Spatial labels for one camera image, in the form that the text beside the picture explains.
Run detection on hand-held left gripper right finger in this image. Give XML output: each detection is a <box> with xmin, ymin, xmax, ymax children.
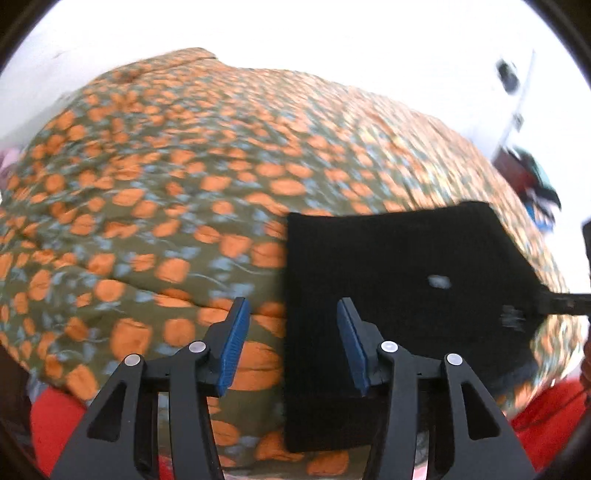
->
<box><xmin>336</xmin><ymin>298</ymin><xmax>536</xmax><ymax>480</ymax></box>

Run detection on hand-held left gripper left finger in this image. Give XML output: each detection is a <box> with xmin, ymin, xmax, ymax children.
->
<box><xmin>50</xmin><ymin>296</ymin><xmax>251</xmax><ymax>480</ymax></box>

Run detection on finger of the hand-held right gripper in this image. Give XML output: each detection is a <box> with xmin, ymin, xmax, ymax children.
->
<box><xmin>536</xmin><ymin>285</ymin><xmax>591</xmax><ymax>317</ymax></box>

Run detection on black pants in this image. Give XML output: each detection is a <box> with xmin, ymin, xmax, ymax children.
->
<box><xmin>283</xmin><ymin>200</ymin><xmax>548</xmax><ymax>454</ymax></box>

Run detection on pile of clothes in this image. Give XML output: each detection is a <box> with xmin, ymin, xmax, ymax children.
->
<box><xmin>526</xmin><ymin>185</ymin><xmax>561</xmax><ymax>227</ymax></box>

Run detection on red cloth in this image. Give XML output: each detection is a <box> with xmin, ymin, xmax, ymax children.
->
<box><xmin>30</xmin><ymin>378</ymin><xmax>591</xmax><ymax>478</ymax></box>

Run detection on dark green cloth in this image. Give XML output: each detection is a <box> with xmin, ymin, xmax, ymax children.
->
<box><xmin>517</xmin><ymin>148</ymin><xmax>557</xmax><ymax>195</ymax></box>

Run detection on brown wooden cabinet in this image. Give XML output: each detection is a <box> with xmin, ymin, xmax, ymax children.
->
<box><xmin>492</xmin><ymin>148</ymin><xmax>536</xmax><ymax>190</ymax></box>

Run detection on orange floral printed blanket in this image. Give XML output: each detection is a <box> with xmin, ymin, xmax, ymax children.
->
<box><xmin>0</xmin><ymin>46</ymin><xmax>589</xmax><ymax>476</ymax></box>

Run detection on pink cloth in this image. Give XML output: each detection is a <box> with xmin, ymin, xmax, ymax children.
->
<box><xmin>0</xmin><ymin>148</ymin><xmax>24</xmax><ymax>185</ymax></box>

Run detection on wall lamp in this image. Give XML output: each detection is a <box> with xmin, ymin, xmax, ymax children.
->
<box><xmin>496</xmin><ymin>60</ymin><xmax>522</xmax><ymax>95</ymax></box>

